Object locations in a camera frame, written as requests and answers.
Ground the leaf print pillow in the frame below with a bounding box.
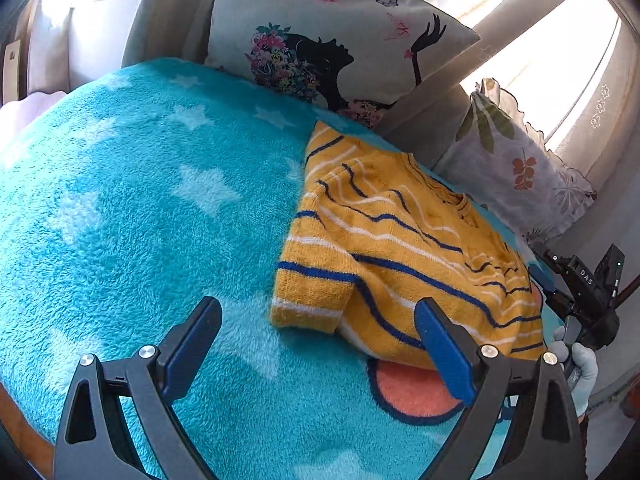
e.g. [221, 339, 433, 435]
[432, 77, 598, 246]

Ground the yellow striped knit sweater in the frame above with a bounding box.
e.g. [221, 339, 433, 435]
[270, 120, 546, 371]

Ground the person's right hand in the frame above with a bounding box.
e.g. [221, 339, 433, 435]
[550, 327, 599, 418]

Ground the beige curtain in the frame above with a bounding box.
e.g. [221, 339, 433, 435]
[420, 0, 640, 281]

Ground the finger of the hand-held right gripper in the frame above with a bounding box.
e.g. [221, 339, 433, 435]
[527, 264, 558, 306]

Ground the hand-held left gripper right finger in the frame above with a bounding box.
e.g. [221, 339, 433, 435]
[414, 297, 586, 480]

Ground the silhouette print cushion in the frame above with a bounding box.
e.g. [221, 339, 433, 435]
[205, 0, 482, 128]

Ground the turquoise star printed blanket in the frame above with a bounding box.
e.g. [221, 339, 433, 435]
[0, 57, 551, 480]

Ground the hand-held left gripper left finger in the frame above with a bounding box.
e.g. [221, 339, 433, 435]
[52, 296, 223, 480]

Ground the lavender pillow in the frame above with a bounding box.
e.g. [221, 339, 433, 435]
[0, 91, 68, 153]

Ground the wooden bed frame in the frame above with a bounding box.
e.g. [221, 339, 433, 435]
[0, 385, 57, 478]

